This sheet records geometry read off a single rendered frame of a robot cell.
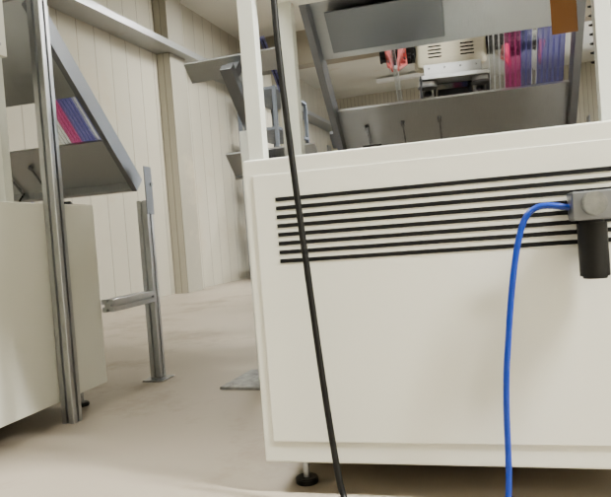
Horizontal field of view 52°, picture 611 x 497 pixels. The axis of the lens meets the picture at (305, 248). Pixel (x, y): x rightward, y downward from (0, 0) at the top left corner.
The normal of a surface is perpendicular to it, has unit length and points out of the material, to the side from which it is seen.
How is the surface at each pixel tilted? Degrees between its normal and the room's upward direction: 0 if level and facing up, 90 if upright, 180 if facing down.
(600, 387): 90
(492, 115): 137
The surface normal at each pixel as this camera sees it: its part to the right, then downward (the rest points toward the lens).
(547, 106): -0.12, 0.76
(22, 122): 0.94, -0.07
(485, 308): -0.26, 0.04
